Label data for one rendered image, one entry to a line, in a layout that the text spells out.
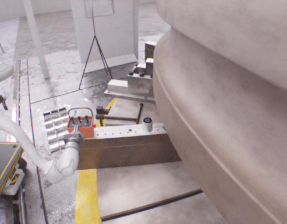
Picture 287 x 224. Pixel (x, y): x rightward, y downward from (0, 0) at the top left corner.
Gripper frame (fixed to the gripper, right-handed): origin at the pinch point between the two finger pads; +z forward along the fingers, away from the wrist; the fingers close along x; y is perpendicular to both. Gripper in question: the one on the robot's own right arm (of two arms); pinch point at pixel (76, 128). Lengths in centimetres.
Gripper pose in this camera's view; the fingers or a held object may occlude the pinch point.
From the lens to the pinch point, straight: 141.4
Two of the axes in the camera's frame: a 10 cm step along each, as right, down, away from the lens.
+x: -9.9, 0.7, -0.9
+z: -1.2, -6.0, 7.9
